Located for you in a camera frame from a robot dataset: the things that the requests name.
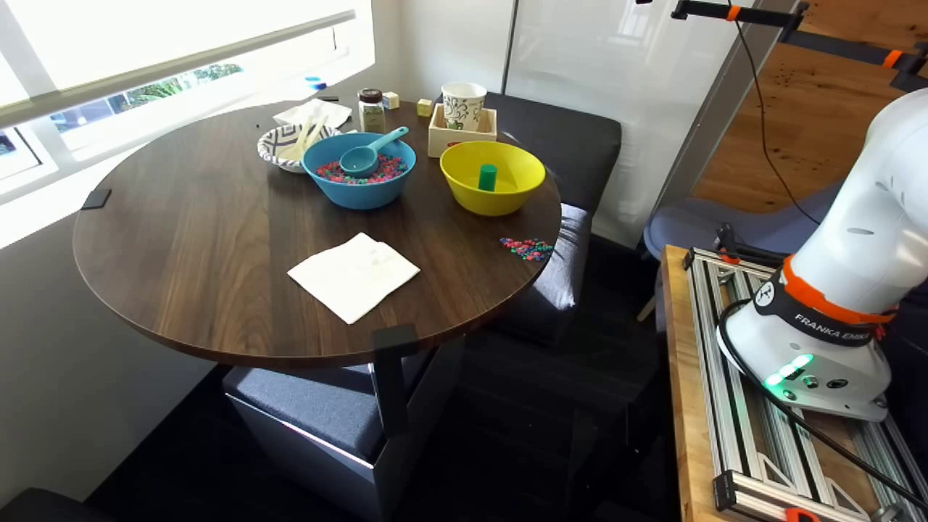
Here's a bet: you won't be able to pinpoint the patterned white plate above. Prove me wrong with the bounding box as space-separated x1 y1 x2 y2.
256 122 338 175

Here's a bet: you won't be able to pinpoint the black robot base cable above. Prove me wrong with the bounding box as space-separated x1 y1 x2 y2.
715 294 928 516

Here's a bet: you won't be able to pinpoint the light wooden box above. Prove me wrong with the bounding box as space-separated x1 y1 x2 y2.
425 100 503 158

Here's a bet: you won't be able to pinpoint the crumpled white paper towel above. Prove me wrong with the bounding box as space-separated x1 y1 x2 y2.
274 99 355 136

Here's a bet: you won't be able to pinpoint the white glass board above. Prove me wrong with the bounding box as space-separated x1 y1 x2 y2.
499 0 807 249

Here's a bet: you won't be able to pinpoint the grey storage ottoman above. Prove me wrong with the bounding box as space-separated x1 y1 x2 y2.
223 348 441 522

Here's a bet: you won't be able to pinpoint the black table leg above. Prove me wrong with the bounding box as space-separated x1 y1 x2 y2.
372 323 422 522

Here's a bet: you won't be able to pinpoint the dark upholstered bench seat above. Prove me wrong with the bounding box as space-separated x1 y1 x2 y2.
481 88 623 323

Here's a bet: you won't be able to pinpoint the wooden robot stand top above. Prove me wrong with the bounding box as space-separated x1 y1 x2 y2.
661 242 739 522

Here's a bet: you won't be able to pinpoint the glass jar with dark lid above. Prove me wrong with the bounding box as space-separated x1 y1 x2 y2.
358 86 390 136

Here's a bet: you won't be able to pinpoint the yellow plastic bowl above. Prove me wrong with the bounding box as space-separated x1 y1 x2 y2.
439 138 549 220

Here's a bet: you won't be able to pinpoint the blue measuring scoop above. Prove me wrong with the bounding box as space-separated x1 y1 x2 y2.
338 123 413 178

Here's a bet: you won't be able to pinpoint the blue grey chair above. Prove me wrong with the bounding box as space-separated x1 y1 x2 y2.
642 186 847 265

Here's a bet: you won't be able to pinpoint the aluminium profile robot frame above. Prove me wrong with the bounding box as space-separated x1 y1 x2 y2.
687 242 928 522

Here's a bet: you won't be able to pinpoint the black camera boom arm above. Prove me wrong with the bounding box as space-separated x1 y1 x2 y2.
671 0 928 96

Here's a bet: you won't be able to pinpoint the pile of colourful candies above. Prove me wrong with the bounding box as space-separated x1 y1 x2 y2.
316 155 406 189

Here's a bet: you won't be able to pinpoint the blue plastic bowl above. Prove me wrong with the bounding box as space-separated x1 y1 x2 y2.
298 129 422 213

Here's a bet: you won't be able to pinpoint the scattered colourful candies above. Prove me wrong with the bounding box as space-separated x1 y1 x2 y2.
499 232 558 265

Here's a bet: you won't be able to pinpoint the patterned white cup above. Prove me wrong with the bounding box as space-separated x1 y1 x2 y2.
439 80 490 129

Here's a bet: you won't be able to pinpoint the white square paper napkin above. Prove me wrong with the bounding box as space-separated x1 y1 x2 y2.
284 228 425 328

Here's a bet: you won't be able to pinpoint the thin black hanging cable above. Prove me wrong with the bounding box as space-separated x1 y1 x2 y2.
735 16 825 228

